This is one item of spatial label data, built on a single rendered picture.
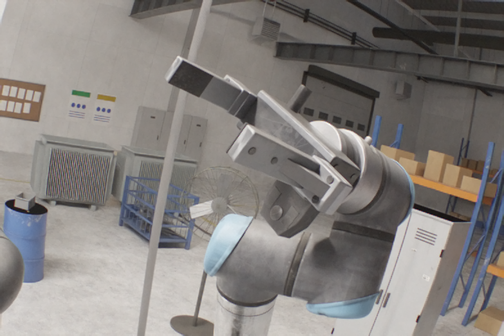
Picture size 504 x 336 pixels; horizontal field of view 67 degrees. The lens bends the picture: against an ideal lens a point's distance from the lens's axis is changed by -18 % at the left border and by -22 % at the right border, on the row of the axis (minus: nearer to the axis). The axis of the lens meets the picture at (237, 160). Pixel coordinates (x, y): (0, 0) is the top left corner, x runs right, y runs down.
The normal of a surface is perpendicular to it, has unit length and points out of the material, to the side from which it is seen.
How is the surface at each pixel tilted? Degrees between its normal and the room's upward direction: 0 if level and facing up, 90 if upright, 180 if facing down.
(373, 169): 74
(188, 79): 111
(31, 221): 90
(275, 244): 52
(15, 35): 90
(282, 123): 79
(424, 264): 90
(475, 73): 90
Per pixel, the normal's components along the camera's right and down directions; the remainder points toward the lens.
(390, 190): 0.62, 0.23
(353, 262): -0.33, -0.22
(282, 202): -0.69, -0.29
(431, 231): -0.80, -0.12
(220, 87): 0.46, 0.54
